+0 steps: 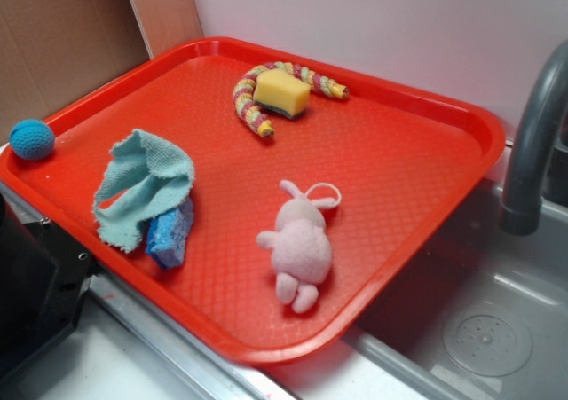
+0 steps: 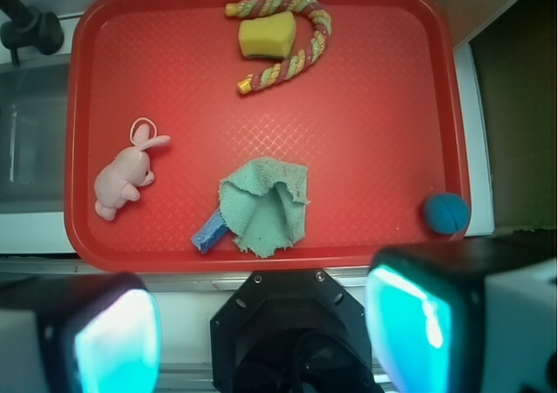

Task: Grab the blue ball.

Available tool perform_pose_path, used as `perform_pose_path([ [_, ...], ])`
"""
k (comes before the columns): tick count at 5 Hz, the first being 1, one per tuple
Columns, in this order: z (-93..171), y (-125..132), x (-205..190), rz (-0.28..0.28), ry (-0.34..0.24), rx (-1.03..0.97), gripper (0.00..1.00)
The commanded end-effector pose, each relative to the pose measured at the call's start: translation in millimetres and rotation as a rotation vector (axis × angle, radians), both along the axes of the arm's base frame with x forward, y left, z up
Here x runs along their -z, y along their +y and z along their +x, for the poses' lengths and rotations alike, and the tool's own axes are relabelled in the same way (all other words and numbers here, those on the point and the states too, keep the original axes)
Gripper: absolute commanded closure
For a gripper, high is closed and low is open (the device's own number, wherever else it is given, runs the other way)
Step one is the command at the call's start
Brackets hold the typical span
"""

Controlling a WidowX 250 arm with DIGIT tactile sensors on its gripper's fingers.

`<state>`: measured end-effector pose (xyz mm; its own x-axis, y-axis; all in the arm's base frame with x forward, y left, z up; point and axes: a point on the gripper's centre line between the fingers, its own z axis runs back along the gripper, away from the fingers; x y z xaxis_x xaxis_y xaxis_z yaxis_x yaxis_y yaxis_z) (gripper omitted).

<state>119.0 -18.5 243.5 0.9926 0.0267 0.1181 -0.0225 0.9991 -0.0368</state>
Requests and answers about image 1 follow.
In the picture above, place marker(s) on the pink plush bunny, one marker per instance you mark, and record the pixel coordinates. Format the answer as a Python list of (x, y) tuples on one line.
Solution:
[(301, 253)]

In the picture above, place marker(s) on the grey toy sink basin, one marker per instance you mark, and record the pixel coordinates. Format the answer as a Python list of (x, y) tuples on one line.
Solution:
[(475, 314)]

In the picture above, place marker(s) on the blue textured ball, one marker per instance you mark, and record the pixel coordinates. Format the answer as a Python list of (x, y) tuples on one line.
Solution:
[(32, 140)]

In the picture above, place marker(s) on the blue sponge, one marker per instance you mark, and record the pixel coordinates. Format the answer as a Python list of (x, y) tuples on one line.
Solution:
[(167, 235)]

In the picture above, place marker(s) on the yellow sponge with dark base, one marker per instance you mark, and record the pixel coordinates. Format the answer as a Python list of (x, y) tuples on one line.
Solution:
[(282, 93)]

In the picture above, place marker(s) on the grey sink faucet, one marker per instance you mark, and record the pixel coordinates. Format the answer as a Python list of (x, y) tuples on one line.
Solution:
[(537, 167)]

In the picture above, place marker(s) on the brown cardboard panel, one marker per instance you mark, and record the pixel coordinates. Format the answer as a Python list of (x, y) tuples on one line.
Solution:
[(53, 52)]

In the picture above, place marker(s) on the light blue cloth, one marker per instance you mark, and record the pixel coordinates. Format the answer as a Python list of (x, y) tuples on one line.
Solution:
[(147, 177)]

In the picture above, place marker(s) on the multicolour braided rope toy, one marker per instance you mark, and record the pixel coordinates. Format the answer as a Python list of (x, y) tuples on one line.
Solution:
[(256, 117)]

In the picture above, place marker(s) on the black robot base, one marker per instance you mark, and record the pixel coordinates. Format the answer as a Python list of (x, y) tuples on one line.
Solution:
[(44, 276)]

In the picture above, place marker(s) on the red plastic tray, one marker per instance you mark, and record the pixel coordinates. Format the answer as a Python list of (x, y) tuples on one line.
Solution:
[(403, 160)]

